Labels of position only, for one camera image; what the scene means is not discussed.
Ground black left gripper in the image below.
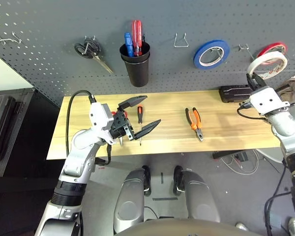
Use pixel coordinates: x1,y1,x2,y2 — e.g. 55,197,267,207
110,95,162,142

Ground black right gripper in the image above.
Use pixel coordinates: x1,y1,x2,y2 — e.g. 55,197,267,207
246,73,267,94

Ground black orange screwdriver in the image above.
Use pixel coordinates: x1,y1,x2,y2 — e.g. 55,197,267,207
137,105,144,147

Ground white tape roll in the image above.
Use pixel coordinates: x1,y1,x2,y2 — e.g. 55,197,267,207
247,51,289,80

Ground red-handled scissors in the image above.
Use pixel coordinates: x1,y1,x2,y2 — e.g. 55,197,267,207
111,111,128,147

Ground orange black pliers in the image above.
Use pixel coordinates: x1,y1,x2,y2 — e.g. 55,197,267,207
185,107,204,143

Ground grey perforated pegboard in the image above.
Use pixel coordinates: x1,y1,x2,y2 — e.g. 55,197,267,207
0,0,295,109

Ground black tool case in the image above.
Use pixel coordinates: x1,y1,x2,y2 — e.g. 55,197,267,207
218,84,255,104

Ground brown wooden bench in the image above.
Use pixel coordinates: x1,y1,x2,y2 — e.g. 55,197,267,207
275,73,295,97

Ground red tape roll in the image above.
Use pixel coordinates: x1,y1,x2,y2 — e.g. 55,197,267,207
257,42,288,59

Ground black plastic cup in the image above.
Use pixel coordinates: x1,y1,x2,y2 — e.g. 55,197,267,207
121,53,151,88
119,41,151,61

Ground blue tape roll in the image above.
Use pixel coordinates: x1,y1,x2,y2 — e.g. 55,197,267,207
193,38,230,70

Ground light grey curved panel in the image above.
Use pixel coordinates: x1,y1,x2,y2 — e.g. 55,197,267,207
257,147,290,164

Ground black table foot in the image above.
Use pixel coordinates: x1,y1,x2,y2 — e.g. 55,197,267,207
212,150,247,159

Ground silver robot left leg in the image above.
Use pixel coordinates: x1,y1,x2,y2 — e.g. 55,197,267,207
113,166,152,235

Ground silver robot leg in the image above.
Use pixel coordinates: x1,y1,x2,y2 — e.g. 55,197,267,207
113,166,152,235
174,166,221,223

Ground silver robot right leg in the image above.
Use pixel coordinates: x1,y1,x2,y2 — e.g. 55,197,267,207
174,166,221,223

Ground olive grey robot torso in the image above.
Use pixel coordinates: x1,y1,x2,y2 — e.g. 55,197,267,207
114,218,249,236

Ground black ribbed case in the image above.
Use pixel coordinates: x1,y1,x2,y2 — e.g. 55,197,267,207
0,95,17,161

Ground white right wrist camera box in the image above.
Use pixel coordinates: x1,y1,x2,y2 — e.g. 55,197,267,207
249,86,291,116

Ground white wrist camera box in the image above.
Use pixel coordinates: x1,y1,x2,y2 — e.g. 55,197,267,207
89,102,115,145
249,86,291,116

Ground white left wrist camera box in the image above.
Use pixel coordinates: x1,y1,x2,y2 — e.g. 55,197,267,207
89,102,115,145

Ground black-handled scissors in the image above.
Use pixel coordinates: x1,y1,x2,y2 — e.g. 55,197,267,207
74,36,115,75

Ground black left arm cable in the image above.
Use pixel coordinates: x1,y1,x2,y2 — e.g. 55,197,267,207
65,89,98,157

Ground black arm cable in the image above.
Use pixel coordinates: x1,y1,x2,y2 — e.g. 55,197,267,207
65,89,98,157
237,102,295,236

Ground blue-handled screwdriver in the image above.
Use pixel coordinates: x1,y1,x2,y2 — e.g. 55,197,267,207
124,32,134,58

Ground silver wire pliers holder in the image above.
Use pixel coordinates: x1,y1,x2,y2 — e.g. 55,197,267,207
174,31,189,48

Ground white floor cable bundle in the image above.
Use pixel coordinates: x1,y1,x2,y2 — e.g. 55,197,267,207
220,149,260,176

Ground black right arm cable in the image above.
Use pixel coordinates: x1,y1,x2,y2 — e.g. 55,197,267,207
237,102,295,236

